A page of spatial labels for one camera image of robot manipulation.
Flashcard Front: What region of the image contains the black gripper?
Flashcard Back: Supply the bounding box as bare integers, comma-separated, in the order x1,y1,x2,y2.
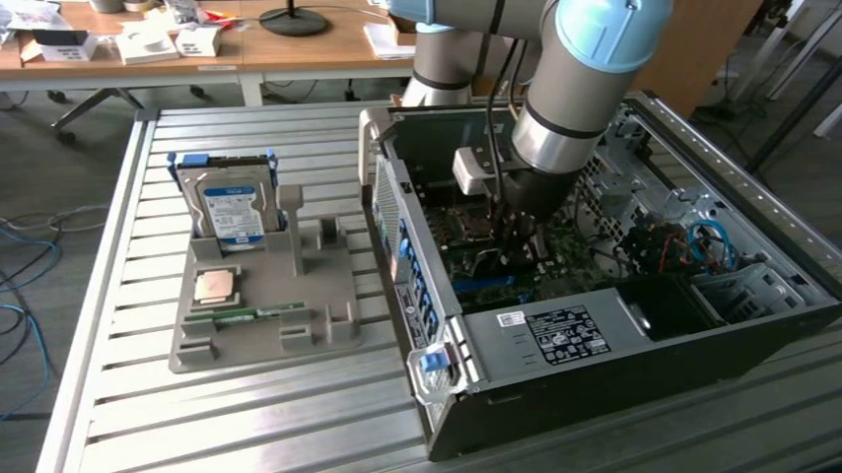
503,169,584,223

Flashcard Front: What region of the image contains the green graphics card black cooler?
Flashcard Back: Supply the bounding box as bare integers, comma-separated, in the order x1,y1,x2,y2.
452,245,547,280

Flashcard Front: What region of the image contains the CPU socket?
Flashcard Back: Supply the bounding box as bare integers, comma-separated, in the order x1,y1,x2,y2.
445,206,501,242

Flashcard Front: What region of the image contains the green motherboard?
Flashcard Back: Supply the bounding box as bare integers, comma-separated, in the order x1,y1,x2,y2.
420,179,632,314

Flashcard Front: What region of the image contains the blue expansion slot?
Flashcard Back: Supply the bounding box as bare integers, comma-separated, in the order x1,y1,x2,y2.
452,275,515,293

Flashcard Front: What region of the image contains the black plastic shroud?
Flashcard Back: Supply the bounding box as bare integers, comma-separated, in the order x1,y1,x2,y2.
615,275,730,344

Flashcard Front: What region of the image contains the grey power supply unit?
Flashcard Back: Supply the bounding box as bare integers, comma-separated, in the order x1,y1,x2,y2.
461,288,652,384

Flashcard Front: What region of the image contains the blue case latch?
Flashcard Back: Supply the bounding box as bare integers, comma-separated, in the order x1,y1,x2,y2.
419,349,456,374

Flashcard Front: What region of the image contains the metal disk bay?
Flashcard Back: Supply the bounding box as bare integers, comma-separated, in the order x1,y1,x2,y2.
690,263,810,326

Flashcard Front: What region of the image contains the white paper stack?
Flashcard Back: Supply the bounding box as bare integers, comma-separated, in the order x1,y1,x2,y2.
363,22,417,60

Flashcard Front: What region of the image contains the wooden cabinet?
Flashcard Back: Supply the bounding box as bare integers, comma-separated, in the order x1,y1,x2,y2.
630,0,768,119

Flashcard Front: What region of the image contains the open black PC case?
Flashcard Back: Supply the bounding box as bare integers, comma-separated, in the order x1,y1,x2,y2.
357,91,842,463

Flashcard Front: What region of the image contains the wooden desk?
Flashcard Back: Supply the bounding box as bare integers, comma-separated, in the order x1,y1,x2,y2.
0,0,604,144

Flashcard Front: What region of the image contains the hard disk in blue caddy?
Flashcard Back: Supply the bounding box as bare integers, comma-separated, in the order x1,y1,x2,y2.
165,150,291,247

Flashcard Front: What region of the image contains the grey parts rack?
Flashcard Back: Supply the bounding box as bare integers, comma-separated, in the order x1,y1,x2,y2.
168,184,367,375

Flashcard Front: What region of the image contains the black lamp base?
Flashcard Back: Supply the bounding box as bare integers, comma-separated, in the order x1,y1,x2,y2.
257,0,329,37

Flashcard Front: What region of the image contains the green RAM stick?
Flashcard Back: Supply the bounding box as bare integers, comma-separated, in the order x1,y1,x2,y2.
183,301,309,324

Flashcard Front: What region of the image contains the CPU chip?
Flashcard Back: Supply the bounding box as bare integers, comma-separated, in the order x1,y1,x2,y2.
195,270,236,304

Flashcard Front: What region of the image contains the small white box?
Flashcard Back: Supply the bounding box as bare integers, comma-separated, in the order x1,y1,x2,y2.
173,25,223,58

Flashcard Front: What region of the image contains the large white box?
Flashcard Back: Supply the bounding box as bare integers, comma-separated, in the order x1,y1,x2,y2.
116,22,180,65

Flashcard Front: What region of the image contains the white box black top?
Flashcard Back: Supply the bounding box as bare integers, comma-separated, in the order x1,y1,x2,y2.
30,29,98,63

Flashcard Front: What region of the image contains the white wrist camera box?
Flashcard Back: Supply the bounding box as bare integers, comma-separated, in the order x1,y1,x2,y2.
451,146,503,196

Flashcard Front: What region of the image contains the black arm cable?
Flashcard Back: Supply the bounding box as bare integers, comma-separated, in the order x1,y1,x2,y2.
484,29,528,208

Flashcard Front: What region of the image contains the red wire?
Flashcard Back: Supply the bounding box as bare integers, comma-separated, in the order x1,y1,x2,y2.
663,231,692,272

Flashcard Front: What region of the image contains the blue wire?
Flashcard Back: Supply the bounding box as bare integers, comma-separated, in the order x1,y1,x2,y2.
687,220,739,275

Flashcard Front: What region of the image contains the white floor cable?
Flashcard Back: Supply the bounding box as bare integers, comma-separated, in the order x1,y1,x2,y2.
0,204,110,236

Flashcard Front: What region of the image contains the blue floor cable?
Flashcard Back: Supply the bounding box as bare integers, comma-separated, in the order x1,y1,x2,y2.
0,221,64,423

